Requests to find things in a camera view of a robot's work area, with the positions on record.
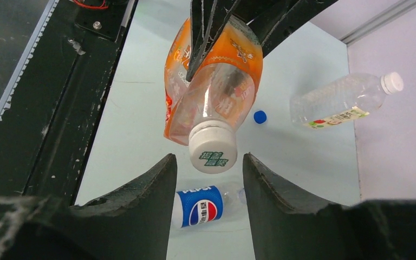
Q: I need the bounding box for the white bottle cap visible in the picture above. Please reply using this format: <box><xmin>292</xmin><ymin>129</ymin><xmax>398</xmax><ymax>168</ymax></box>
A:
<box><xmin>188</xmin><ymin>119</ymin><xmax>238</xmax><ymax>174</ymax></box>
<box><xmin>380</xmin><ymin>72</ymin><xmax>404</xmax><ymax>95</ymax></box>

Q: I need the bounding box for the orange label plastic bottle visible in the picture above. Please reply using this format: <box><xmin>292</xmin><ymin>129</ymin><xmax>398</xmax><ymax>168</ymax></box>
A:
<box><xmin>164</xmin><ymin>16</ymin><xmax>263</xmax><ymax>146</ymax></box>

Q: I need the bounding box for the grey aluminium frame rail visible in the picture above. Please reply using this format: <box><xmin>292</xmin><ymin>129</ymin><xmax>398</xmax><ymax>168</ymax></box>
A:
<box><xmin>340</xmin><ymin>0</ymin><xmax>416</xmax><ymax>46</ymax></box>

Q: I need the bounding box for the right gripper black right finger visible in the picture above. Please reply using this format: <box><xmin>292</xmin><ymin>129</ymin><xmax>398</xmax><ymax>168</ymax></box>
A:
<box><xmin>243</xmin><ymin>153</ymin><xmax>416</xmax><ymax>259</ymax></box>

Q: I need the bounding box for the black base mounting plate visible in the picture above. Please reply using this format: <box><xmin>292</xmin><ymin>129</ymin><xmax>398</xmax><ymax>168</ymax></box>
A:
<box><xmin>0</xmin><ymin>1</ymin><xmax>137</xmax><ymax>205</ymax></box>

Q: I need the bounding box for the white slotted cable duct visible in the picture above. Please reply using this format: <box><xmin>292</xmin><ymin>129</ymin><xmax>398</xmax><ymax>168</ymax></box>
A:
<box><xmin>0</xmin><ymin>1</ymin><xmax>58</xmax><ymax>122</ymax></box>

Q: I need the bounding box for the cream label clear bottle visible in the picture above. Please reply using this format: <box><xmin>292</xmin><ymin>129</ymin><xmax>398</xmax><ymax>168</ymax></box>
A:
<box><xmin>290</xmin><ymin>73</ymin><xmax>389</xmax><ymax>130</ymax></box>

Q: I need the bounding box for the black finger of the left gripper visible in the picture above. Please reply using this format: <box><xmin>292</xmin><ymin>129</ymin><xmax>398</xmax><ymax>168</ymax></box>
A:
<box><xmin>186</xmin><ymin>0</ymin><xmax>240</xmax><ymax>82</ymax></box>
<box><xmin>249</xmin><ymin>0</ymin><xmax>337</xmax><ymax>57</ymax></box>

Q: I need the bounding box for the blue bottle cap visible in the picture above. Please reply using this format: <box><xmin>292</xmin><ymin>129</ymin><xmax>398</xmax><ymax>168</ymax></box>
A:
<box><xmin>253</xmin><ymin>110</ymin><xmax>268</xmax><ymax>125</ymax></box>

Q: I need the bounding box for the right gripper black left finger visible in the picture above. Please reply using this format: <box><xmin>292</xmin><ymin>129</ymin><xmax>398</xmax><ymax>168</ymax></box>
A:
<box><xmin>0</xmin><ymin>154</ymin><xmax>178</xmax><ymax>259</ymax></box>

